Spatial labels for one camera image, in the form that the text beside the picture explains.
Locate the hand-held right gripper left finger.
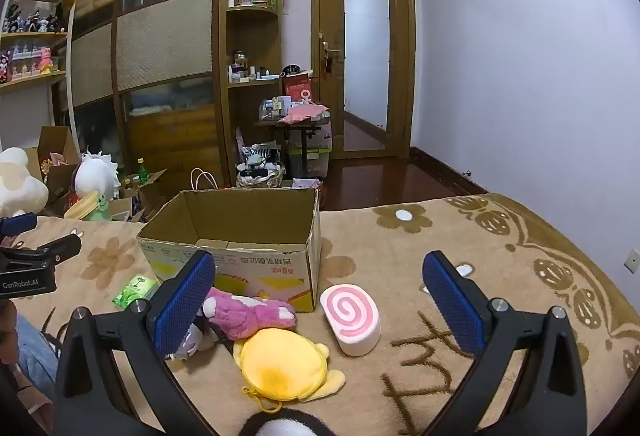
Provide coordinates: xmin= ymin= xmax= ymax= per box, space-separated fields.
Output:
xmin=52 ymin=250 xmax=221 ymax=436

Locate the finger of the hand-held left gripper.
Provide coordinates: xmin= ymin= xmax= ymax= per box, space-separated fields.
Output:
xmin=27 ymin=233 xmax=82 ymax=264
xmin=0 ymin=212 xmax=39 ymax=237

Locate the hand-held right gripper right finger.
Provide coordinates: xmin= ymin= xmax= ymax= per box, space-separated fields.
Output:
xmin=421 ymin=250 xmax=588 ymax=436

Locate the purple and white plush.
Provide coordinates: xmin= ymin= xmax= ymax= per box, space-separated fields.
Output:
xmin=167 ymin=306 xmax=221 ymax=362

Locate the pink plush bear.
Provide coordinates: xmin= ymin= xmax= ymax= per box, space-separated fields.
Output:
xmin=202 ymin=286 xmax=298 ymax=342

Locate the pink swirl roll plush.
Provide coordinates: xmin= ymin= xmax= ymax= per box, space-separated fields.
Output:
xmin=320 ymin=285 xmax=382 ymax=358

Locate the printed cardboard box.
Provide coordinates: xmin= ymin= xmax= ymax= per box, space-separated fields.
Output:
xmin=136 ymin=187 xmax=322 ymax=313

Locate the yellow round plush pouch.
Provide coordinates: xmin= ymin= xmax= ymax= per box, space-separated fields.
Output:
xmin=233 ymin=327 xmax=347 ymax=413

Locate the large white plush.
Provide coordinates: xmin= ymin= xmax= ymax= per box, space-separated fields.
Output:
xmin=0 ymin=147 xmax=49 ymax=217

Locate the green packet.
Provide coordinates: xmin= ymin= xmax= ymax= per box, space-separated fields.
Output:
xmin=112 ymin=273 xmax=161 ymax=310

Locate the green frog toy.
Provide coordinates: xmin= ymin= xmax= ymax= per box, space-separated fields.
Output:
xmin=89 ymin=192 xmax=113 ymax=221

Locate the beige floral blanket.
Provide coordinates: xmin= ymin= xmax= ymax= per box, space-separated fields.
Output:
xmin=0 ymin=192 xmax=638 ymax=436

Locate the white-haired plush doll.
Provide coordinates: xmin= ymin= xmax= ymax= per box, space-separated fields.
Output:
xmin=74 ymin=151 xmax=122 ymax=201

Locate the person's leg in jeans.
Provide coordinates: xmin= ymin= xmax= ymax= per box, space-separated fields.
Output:
xmin=12 ymin=313 xmax=58 ymax=399

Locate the brown cardboard box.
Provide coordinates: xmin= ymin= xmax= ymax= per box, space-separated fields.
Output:
xmin=37 ymin=126 xmax=82 ymax=204

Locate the open cardboard box with bottles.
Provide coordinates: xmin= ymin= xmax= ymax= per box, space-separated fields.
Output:
xmin=120 ymin=168 xmax=168 ymax=223

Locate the white paper bag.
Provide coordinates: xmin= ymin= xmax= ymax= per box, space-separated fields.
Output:
xmin=190 ymin=168 xmax=219 ymax=191

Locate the black and white striped plush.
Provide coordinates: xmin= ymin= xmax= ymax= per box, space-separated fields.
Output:
xmin=236 ymin=142 xmax=286 ymax=189

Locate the clear plastic storage bin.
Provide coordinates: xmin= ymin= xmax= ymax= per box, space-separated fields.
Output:
xmin=287 ymin=118 xmax=333 ymax=179

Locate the row of small figurines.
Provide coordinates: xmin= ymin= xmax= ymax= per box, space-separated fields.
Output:
xmin=0 ymin=0 xmax=68 ymax=81

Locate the small cluttered table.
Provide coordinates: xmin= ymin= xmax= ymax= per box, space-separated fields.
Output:
xmin=254 ymin=116 xmax=331 ymax=151

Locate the pink cloth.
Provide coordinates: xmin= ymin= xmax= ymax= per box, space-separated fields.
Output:
xmin=277 ymin=102 xmax=330 ymax=125

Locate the wooden wardrobe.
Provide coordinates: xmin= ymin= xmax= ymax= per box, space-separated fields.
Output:
xmin=52 ymin=0 xmax=231 ymax=189

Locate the red box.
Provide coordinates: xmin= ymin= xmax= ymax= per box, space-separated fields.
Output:
xmin=282 ymin=72 xmax=315 ymax=104

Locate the wooden corner shelf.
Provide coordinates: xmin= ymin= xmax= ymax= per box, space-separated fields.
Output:
xmin=220 ymin=0 xmax=286 ymax=189

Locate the wooden door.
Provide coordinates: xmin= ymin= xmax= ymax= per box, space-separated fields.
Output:
xmin=310 ymin=0 xmax=418 ymax=161

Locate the wooden wall shelf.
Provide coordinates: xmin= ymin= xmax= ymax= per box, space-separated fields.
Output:
xmin=0 ymin=0 xmax=81 ymax=89

